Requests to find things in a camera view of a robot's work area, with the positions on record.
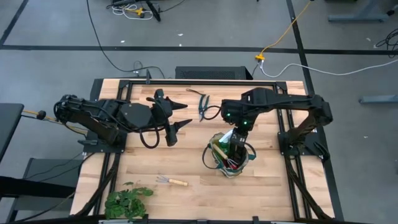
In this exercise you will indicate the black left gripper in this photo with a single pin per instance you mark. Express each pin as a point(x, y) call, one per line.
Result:
point(163, 113)

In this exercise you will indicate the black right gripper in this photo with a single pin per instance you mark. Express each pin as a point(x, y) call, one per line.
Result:
point(239, 138)

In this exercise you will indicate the cream and green gardening bag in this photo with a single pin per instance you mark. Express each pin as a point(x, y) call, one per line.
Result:
point(234, 173)

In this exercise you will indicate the black pruning shears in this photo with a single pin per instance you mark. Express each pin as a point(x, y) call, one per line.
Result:
point(201, 104)

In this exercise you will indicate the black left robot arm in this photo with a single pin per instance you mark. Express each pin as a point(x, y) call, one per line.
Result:
point(93, 112)

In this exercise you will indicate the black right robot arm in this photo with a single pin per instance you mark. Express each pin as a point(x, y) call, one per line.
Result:
point(280, 99)

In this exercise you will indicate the black computer case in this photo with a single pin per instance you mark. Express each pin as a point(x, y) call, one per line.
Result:
point(211, 73)

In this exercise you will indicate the black control box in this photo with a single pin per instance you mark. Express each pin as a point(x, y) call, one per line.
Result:
point(95, 93)

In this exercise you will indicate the green leafy plant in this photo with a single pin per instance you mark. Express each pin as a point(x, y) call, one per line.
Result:
point(124, 202)

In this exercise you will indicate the black tripod leg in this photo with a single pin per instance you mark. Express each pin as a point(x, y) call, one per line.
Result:
point(154, 12)

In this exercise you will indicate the grey floor bar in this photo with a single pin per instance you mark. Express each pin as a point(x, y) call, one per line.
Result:
point(379, 99)

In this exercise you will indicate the black floor beam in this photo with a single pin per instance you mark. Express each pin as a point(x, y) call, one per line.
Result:
point(31, 186)

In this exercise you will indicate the black side table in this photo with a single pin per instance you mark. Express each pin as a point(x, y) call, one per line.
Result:
point(9, 124)

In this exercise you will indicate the grey desk base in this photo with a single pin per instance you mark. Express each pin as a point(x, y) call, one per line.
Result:
point(357, 17)

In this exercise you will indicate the black aluminium rig frame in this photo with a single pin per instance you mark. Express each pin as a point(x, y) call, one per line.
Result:
point(202, 82)

